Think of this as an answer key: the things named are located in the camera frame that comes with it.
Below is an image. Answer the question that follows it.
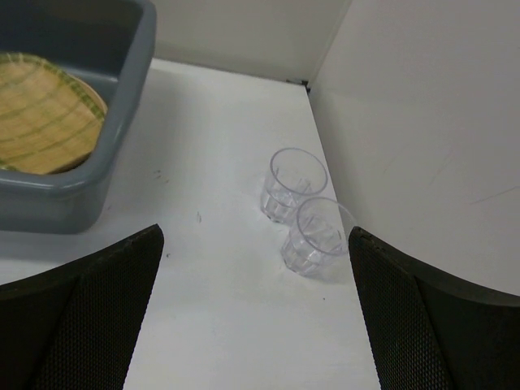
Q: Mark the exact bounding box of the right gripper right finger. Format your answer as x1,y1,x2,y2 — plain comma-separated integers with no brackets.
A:
349,227,519,389

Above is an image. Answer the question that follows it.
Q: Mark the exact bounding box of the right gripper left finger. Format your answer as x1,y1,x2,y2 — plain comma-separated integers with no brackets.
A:
1,224,164,389

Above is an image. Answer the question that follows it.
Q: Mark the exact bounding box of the clear plastic cup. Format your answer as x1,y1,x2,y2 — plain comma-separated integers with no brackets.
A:
280,197,357,277
260,147,329,224

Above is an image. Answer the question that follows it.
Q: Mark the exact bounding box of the woven bamboo tray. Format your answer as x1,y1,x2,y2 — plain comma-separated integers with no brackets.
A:
0,51,107,176

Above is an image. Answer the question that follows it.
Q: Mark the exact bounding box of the grey plastic bin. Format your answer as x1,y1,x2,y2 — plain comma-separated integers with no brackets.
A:
1,1,157,234

